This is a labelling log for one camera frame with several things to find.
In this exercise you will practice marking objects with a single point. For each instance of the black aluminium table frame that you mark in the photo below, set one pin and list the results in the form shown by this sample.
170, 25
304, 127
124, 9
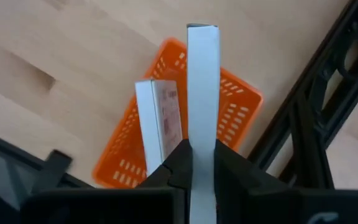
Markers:
303, 124

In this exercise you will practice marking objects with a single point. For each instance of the white box with pink print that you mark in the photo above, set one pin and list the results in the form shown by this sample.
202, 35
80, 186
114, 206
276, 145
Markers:
148, 124

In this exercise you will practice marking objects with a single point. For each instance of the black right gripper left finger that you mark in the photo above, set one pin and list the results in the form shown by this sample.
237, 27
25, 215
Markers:
104, 208

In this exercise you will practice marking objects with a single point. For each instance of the red-orange plastic basket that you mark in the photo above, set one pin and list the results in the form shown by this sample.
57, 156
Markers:
238, 102

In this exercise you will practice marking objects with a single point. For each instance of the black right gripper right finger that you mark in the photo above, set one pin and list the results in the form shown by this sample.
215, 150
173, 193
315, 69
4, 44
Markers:
275, 207

